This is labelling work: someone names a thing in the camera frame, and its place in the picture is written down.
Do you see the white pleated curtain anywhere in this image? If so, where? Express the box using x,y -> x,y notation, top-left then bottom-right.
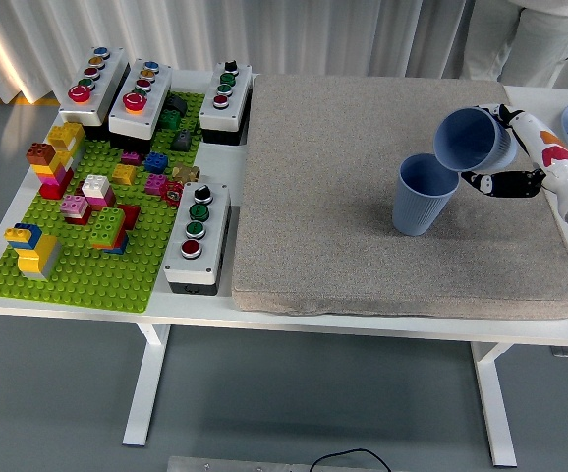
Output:
0,0 -> 568,105

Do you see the white table leg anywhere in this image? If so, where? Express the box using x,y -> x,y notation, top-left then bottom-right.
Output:
470,342 -> 519,468
122,323 -> 171,447

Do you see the blue yellow grey brick stack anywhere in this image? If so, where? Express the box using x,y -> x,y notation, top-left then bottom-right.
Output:
3,222 -> 63,281

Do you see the pink white red brick stack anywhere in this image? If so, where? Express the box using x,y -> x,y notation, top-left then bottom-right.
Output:
60,194 -> 93,226

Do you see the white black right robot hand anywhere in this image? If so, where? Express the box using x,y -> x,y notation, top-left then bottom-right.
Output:
460,102 -> 568,213

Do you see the brown yellow red brick tower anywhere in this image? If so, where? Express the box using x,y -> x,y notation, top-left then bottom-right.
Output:
26,142 -> 75,201

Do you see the grey-brown fabric mat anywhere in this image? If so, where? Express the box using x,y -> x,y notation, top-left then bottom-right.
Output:
231,73 -> 568,321

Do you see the brass pipe fitting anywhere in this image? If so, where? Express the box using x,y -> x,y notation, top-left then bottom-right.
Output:
171,163 -> 201,184

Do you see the four-button control box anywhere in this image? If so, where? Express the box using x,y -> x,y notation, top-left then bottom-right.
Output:
162,181 -> 233,297
199,60 -> 255,147

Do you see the black cable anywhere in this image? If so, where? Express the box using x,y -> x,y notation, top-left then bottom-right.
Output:
310,447 -> 392,472

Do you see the green studded baseplate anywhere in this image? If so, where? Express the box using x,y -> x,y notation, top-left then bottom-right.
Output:
0,90 -> 206,315

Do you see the dark green toy brick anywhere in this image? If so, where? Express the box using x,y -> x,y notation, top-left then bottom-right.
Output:
159,108 -> 184,131

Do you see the blue toy brick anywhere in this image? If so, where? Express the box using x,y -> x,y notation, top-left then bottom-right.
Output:
143,151 -> 169,174

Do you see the yellow white brick stack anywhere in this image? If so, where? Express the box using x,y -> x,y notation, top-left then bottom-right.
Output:
47,121 -> 87,171

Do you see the yellow toy brick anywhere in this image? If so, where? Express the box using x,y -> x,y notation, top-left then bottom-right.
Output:
112,163 -> 139,186

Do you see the green orange blue brick stack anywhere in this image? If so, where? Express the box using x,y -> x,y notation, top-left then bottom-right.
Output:
89,206 -> 131,256

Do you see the blue ribbed plastic cup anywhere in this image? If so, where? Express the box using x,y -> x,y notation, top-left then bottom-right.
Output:
391,152 -> 461,238
432,107 -> 519,173

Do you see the red valve handwheel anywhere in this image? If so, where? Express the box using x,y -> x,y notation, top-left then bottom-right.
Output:
159,180 -> 186,207

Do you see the red toy brick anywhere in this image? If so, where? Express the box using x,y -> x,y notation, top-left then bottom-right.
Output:
116,204 -> 142,231

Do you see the person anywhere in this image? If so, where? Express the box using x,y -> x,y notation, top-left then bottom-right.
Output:
460,0 -> 568,89

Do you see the five-button control box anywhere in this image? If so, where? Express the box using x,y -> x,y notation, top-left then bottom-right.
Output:
108,58 -> 174,151
58,46 -> 132,142

